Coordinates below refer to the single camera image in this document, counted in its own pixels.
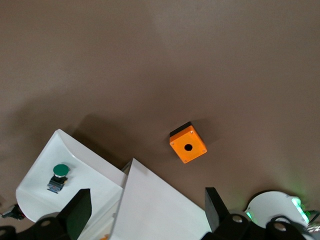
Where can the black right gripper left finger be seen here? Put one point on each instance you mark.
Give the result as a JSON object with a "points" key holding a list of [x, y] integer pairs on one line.
{"points": [[77, 212]]}

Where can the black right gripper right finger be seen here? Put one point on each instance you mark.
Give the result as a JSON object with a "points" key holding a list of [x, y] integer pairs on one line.
{"points": [[216, 210]]}

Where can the green push button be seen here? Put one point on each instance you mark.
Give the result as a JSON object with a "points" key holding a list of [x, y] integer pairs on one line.
{"points": [[61, 169]]}

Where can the white plastic drawer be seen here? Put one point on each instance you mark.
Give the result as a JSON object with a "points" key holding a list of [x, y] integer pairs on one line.
{"points": [[37, 180]]}

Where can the white drawer cabinet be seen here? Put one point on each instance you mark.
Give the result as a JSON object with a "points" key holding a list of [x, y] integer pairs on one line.
{"points": [[155, 205]]}

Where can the black switch with white face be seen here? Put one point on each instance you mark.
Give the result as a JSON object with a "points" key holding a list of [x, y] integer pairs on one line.
{"points": [[13, 213]]}

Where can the orange button enclosure box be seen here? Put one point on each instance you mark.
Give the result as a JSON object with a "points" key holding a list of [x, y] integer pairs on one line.
{"points": [[197, 141]]}

